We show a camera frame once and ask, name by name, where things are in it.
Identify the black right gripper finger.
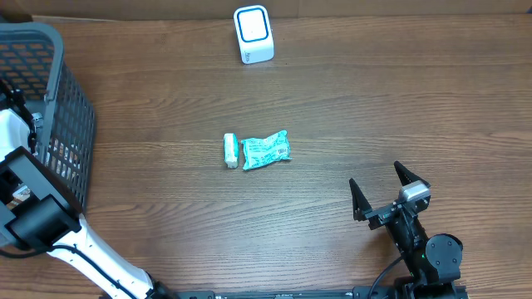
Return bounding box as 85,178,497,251
349,178,372,222
394,161,431,188

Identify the teal packet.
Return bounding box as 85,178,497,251
241,130,291,170

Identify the Kleenex tissue pack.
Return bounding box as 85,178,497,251
224,133,239,169

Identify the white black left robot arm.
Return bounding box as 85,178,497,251
1,145,175,298

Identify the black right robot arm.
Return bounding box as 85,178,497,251
349,161,469,299

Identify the white barcode scanner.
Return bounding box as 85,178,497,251
234,5,274,65

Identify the grey plastic mesh basket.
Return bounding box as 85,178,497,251
1,22,96,207

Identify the brown cardboard back panel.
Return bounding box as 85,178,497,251
1,0,531,21

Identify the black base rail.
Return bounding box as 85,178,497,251
174,285,400,299

